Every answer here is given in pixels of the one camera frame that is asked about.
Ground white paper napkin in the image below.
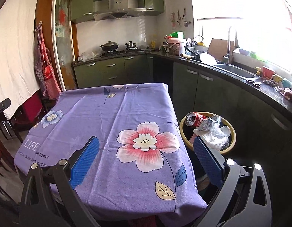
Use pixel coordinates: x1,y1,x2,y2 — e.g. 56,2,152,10
193,115,230,152

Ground red soda can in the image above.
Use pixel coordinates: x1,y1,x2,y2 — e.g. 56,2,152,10
185,112,206,128

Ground yellow rimmed trash bin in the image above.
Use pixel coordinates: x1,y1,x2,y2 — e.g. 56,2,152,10
179,112,237,155

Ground steel kitchen sink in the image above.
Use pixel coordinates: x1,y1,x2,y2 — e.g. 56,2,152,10
214,64,256,79

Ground steel kitchen faucet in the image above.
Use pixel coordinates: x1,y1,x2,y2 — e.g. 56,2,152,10
223,26,240,65

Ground green lower cabinets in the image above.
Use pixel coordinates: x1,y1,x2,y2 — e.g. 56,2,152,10
73,53,292,160

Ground purple floral tablecloth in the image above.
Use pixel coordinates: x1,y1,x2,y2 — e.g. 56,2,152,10
15,83,207,226

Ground red wooden chair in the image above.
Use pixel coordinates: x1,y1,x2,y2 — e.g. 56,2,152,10
3,90,45,143

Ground red checkered apron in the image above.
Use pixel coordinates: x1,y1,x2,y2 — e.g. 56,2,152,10
34,22,61,100

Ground white plastic bag on counter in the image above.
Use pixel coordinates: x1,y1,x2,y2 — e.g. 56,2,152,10
78,51,100,62

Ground white hanging cloth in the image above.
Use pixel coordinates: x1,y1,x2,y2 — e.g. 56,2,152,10
0,0,39,119

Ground gas stove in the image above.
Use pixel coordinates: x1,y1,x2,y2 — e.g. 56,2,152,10
100,48,141,58

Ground glass sliding door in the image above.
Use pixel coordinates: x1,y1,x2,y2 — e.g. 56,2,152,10
52,0,75,91

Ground wooden cutting board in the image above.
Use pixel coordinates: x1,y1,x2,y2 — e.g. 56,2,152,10
207,38,228,61

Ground black wok with lid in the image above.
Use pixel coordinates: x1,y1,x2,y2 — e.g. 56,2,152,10
99,41,119,52

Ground small steel pot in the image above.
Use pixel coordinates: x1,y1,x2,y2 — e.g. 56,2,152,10
125,41,137,50

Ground steel range hood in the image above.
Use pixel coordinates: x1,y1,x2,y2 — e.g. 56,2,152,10
93,0,147,21

